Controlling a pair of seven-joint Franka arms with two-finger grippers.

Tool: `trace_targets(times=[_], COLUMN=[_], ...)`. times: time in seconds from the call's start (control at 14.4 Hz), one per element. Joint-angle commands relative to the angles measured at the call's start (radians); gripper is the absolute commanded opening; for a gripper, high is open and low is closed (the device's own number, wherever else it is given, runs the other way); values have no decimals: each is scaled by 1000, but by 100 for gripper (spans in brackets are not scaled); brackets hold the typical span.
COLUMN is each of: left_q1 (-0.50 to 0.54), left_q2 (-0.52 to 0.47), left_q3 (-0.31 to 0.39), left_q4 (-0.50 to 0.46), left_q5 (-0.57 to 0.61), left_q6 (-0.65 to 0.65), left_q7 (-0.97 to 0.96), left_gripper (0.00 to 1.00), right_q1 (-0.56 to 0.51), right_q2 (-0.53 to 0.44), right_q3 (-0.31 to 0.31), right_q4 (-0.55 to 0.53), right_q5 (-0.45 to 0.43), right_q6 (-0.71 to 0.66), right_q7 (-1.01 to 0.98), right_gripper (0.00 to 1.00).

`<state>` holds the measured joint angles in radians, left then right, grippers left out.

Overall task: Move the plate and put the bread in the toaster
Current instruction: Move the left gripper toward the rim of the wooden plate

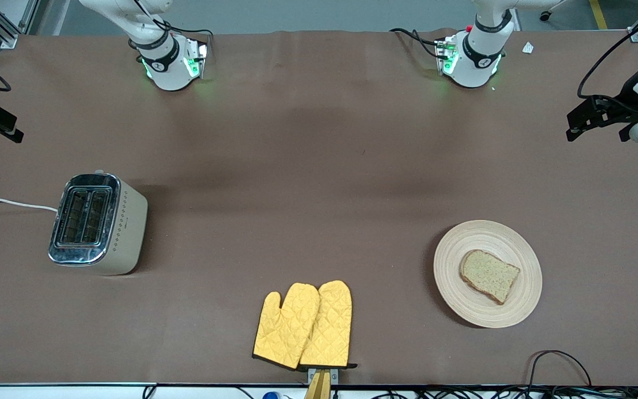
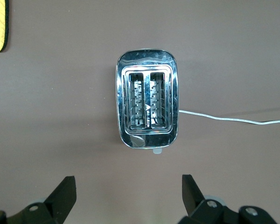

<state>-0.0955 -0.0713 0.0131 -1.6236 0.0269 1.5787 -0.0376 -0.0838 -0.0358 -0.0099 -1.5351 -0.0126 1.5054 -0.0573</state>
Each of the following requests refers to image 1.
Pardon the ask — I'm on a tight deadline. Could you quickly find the black looped cable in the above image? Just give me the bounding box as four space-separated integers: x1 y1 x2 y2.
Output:
527 350 594 388

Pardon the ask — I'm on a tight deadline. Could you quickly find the beige chrome two-slot toaster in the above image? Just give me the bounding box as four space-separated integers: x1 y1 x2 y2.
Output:
48 170 148 276

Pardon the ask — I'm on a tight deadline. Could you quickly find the brown bread slice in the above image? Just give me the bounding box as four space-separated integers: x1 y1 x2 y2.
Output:
459 249 521 305

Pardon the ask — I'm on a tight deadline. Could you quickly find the brown table cover mat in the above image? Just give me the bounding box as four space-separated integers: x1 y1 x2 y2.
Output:
0 29 638 386

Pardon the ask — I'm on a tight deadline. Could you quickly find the black base power cable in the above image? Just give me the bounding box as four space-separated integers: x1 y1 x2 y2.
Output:
389 27 443 59
133 0 214 40

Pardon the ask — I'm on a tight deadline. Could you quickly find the yellow quilted oven mitt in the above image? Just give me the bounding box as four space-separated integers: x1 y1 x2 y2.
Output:
253 283 321 371
299 280 358 370

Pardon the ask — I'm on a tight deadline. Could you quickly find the round wooden plate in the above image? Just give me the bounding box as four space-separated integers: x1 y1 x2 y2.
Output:
433 220 543 329

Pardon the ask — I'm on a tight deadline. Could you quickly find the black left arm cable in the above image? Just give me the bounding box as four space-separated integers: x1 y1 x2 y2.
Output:
577 0 638 101

